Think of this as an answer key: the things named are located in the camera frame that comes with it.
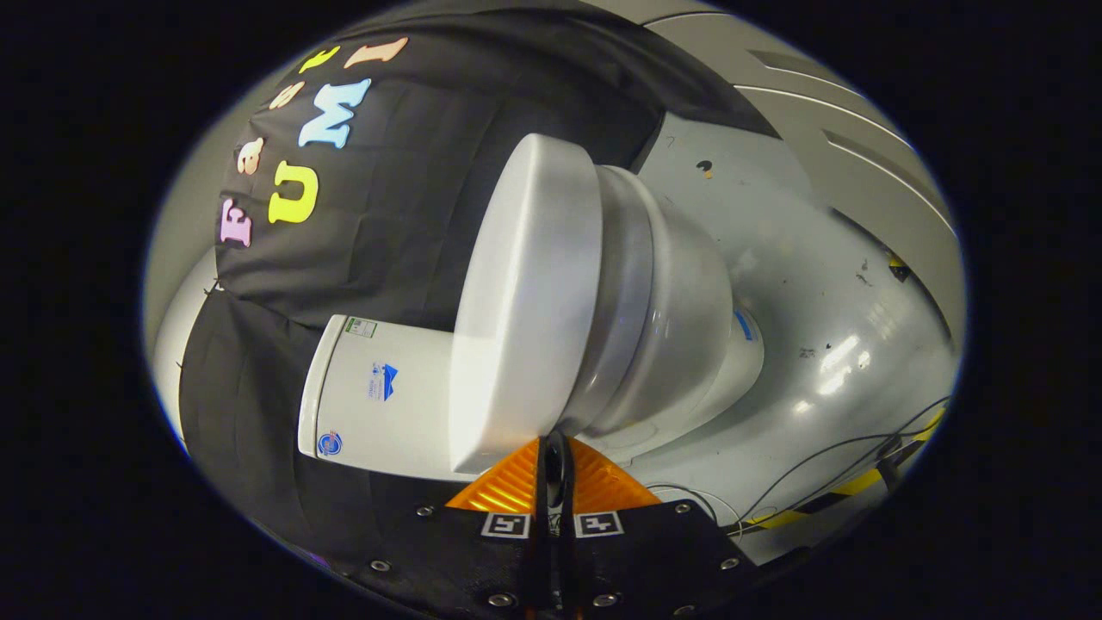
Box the white cabinet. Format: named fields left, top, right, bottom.
left=585, top=0, right=965, bottom=350

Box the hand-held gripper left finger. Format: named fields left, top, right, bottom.
left=342, top=437, right=553, bottom=620

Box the black backdrop cloth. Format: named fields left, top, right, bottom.
left=176, top=9, right=780, bottom=569

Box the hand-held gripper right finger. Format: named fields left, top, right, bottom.
left=554, top=431, right=764, bottom=620

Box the white toilet lid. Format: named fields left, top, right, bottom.
left=448, top=133, right=604, bottom=475

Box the yellow black floor tape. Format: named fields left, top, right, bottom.
left=739, top=408, right=948, bottom=530

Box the white ceramic toilet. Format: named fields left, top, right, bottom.
left=297, top=164, right=765, bottom=483

